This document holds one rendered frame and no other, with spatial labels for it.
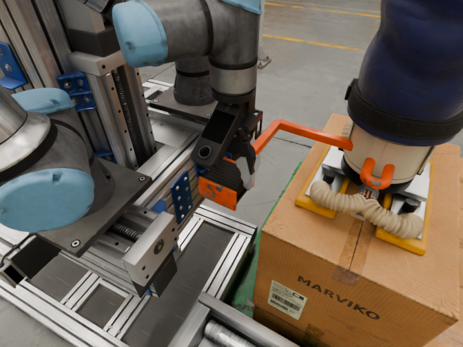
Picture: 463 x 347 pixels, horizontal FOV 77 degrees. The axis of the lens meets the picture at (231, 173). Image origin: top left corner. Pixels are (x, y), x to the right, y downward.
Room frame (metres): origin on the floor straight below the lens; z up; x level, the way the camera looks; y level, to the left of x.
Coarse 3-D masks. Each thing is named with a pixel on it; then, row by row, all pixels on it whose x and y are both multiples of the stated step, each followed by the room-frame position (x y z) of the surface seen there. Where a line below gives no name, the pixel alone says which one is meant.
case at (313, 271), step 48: (288, 192) 0.52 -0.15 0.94; (288, 240) 0.37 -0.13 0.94; (336, 240) 0.37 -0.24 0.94; (432, 240) 0.37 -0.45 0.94; (288, 288) 0.35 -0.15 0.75; (336, 288) 0.30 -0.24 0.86; (384, 288) 0.26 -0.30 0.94; (432, 288) 0.26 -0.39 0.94; (336, 336) 0.27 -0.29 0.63; (384, 336) 0.23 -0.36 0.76; (432, 336) 0.20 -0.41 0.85
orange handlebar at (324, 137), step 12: (276, 120) 0.64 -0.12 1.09; (264, 132) 0.59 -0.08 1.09; (276, 132) 0.61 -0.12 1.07; (300, 132) 0.60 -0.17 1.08; (312, 132) 0.59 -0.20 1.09; (324, 132) 0.59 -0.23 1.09; (264, 144) 0.55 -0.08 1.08; (336, 144) 0.55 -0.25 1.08; (348, 144) 0.54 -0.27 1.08; (372, 168) 0.46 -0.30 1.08; (384, 168) 0.46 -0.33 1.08; (372, 180) 0.42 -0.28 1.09; (384, 180) 0.42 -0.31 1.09
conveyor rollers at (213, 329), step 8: (208, 328) 0.32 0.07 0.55; (216, 328) 0.32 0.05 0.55; (224, 328) 0.32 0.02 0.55; (208, 336) 0.31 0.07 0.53; (216, 336) 0.30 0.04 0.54; (224, 336) 0.30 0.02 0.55; (232, 336) 0.30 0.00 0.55; (224, 344) 0.28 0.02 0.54; (232, 344) 0.28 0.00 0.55; (240, 344) 0.28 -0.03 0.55; (248, 344) 0.28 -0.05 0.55
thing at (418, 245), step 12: (432, 168) 0.59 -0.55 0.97; (432, 180) 0.54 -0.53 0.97; (432, 192) 0.50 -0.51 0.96; (384, 204) 0.46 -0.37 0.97; (396, 204) 0.45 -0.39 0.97; (408, 204) 0.43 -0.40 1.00; (420, 204) 0.45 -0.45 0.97; (420, 216) 0.42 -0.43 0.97; (384, 240) 0.37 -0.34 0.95; (396, 240) 0.36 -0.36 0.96; (408, 240) 0.35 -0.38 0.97; (420, 240) 0.35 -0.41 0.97; (420, 252) 0.33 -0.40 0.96
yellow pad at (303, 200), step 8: (320, 160) 0.62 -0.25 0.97; (320, 168) 0.58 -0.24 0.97; (312, 176) 0.56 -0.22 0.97; (320, 176) 0.55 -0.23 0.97; (328, 176) 0.53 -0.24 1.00; (336, 176) 0.55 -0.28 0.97; (344, 176) 0.55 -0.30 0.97; (328, 184) 0.52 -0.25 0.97; (336, 184) 0.52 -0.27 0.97; (344, 184) 0.53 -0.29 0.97; (304, 192) 0.50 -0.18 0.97; (344, 192) 0.50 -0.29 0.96; (296, 200) 0.47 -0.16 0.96; (304, 200) 0.47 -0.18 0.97; (312, 200) 0.47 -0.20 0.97; (312, 208) 0.45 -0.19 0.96; (320, 208) 0.45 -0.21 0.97; (328, 208) 0.45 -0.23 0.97; (328, 216) 0.43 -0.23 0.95
